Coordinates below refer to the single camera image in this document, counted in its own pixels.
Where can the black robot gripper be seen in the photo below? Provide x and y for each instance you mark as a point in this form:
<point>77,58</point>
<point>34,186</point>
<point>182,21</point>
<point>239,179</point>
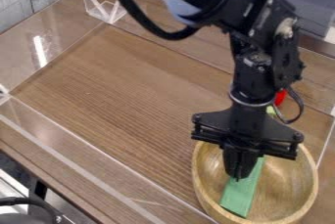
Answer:
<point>249,134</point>

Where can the green rectangular block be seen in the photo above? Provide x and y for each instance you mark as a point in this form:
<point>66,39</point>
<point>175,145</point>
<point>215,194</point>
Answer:
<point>239,192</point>

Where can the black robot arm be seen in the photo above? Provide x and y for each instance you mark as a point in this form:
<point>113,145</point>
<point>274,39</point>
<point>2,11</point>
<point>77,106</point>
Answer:
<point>265,32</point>

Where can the light wooden bowl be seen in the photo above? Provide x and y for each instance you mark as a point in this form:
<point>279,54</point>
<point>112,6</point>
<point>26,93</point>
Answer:
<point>278,197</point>

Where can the red plush strawberry toy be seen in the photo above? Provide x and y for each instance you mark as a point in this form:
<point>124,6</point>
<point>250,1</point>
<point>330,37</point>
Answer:
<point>279,99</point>

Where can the clear acrylic table barrier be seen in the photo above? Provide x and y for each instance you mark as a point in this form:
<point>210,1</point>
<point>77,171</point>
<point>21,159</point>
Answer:
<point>97,115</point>

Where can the clear acrylic corner bracket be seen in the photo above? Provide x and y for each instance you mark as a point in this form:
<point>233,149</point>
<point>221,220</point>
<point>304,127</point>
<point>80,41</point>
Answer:
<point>105,11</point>

